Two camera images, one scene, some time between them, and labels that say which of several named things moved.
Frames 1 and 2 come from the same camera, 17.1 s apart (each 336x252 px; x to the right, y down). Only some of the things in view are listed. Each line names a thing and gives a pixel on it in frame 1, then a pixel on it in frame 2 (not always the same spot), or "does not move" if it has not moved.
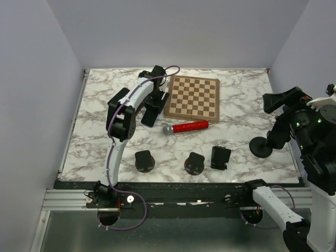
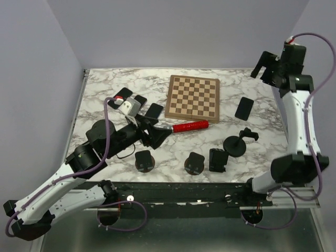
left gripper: x=158 y=103 to x=156 y=136
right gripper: x=284 y=115 to x=266 y=58
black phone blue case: x=150 y=116 does not move
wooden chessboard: x=193 y=98 does not move
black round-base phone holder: x=276 y=138 to x=235 y=146
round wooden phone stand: x=194 y=165 does not move
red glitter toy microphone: x=186 y=127 does not move
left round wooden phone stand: x=144 y=161 does not move
